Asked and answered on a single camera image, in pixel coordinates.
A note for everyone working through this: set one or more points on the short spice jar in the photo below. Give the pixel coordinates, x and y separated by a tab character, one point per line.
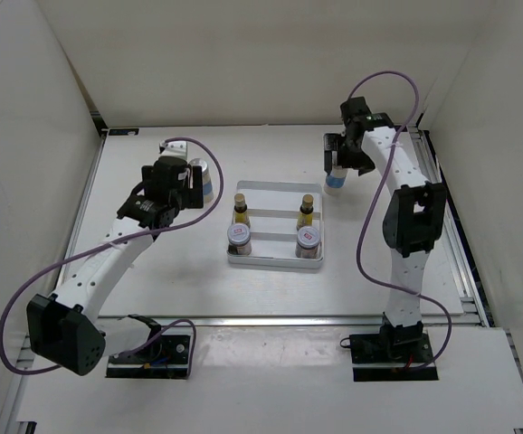
308	242
239	239

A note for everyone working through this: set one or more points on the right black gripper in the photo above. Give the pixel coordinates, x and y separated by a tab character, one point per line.
331	145

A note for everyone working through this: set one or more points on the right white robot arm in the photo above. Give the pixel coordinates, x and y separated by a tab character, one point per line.
414	217

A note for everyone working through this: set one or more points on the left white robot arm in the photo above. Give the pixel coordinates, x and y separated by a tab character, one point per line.
63	326

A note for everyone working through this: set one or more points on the tall white shaker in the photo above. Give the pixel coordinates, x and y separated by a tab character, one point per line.
208	191
335	180

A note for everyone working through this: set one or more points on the yellow label bottle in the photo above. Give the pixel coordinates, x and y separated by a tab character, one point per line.
240	210
306	210

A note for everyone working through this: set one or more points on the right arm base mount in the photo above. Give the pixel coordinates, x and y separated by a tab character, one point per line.
372	363

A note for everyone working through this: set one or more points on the white divided organizer tray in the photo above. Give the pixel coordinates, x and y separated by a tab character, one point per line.
274	209

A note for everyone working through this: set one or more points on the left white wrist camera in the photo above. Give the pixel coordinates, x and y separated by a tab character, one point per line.
177	148

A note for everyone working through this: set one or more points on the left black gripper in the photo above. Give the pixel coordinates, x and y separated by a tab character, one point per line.
192	196

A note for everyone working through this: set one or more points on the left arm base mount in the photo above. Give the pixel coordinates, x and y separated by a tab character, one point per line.
153	357

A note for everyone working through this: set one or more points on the aluminium front rail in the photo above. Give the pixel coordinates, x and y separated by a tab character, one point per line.
248	321

